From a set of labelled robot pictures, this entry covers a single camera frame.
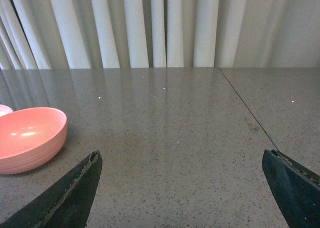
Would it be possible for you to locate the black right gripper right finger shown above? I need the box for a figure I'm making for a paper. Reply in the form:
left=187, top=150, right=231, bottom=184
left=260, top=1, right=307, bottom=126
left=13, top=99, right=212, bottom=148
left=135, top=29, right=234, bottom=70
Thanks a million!
left=262, top=149, right=320, bottom=228

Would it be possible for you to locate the white pleated curtain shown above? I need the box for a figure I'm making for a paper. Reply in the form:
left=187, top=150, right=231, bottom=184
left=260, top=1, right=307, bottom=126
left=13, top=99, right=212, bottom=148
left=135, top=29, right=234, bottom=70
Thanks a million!
left=0, top=0, right=320, bottom=70

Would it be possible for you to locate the pink bowl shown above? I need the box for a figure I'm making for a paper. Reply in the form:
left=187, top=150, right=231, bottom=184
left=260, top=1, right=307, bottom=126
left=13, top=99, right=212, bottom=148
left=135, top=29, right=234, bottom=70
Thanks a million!
left=0, top=107, right=68, bottom=175

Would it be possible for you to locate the pink plate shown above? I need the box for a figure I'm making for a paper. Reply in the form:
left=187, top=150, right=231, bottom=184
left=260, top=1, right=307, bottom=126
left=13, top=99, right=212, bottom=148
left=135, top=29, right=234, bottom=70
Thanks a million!
left=0, top=104, right=13, bottom=116

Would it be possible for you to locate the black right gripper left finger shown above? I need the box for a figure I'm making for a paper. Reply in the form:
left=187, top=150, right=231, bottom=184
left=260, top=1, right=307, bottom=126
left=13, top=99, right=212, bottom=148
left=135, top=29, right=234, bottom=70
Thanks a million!
left=0, top=151, right=103, bottom=228

